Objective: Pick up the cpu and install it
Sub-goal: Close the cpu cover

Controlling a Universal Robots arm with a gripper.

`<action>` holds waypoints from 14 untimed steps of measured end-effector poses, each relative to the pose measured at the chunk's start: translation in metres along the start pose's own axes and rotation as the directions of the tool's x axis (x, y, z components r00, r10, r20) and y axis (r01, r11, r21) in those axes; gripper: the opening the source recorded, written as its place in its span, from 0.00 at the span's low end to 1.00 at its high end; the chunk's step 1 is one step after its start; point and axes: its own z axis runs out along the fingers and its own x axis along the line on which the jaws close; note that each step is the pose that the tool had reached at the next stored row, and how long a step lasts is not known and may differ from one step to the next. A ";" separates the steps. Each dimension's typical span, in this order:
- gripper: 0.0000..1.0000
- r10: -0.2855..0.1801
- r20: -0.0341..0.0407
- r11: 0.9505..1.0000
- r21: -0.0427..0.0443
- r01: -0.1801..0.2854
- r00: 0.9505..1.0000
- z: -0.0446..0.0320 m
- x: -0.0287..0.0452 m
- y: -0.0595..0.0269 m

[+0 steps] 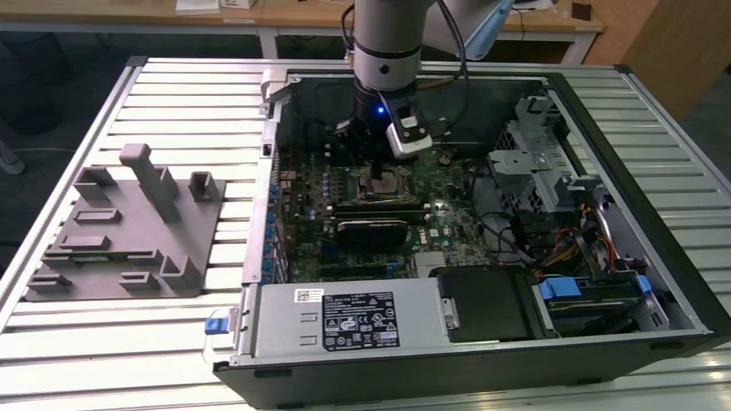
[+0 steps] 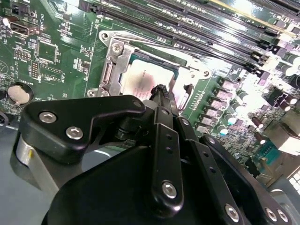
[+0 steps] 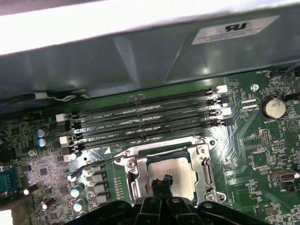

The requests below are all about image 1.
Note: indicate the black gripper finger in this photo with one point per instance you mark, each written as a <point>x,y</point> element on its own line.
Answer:
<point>381,169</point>
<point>376,169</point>

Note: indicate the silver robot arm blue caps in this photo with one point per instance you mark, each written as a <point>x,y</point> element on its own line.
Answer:
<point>388,34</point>

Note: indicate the CPU socket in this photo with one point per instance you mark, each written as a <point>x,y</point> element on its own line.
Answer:
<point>382,199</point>

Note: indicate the RAM slot black latches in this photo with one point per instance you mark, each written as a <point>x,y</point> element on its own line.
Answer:
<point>332,150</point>
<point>376,211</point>
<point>333,161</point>
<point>418,220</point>
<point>376,206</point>

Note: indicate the small black graphics card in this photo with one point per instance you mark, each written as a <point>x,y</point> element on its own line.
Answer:
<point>370,234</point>

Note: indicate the green motherboard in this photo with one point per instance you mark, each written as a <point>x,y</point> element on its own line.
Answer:
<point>462,222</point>

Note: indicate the silver chipset heatsink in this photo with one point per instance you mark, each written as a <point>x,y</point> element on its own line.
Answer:
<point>430,260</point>

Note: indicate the grey metal drive cage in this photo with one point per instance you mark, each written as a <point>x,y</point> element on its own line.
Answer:
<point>513,167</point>

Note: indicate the white paper box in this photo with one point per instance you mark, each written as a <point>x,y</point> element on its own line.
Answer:
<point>240,3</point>
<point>196,5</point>

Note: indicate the black plastic shroud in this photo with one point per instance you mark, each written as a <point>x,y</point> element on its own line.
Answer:
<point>485,304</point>

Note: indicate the wooden desk white legs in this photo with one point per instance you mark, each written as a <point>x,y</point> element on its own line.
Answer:
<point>200,19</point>

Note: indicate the silver power supply unit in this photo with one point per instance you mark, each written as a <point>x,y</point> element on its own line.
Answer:
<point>280,325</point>

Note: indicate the hard disk in blue carrier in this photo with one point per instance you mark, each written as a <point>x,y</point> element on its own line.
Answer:
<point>557,289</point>

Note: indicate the grey plastic parts rack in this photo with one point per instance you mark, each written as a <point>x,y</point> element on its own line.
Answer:
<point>137,240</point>

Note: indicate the small brown box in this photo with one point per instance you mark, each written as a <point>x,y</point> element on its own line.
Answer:
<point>581,10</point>

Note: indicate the blue release latch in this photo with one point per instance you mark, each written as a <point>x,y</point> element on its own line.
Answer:
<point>216,326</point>

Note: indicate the black open PC case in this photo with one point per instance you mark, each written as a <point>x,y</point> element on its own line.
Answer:
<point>398,381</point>

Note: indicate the green RAM stick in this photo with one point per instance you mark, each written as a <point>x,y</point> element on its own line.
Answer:
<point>97,257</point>

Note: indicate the wooden cabinet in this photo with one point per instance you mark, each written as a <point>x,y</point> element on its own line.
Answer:
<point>673,51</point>

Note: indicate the grey camera bracket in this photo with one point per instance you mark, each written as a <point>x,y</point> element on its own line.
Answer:
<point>342,128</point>

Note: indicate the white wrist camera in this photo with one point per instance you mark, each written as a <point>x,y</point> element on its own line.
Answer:
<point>408,128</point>

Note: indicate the grey case hinge bracket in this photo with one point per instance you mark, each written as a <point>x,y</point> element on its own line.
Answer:
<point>272,85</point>

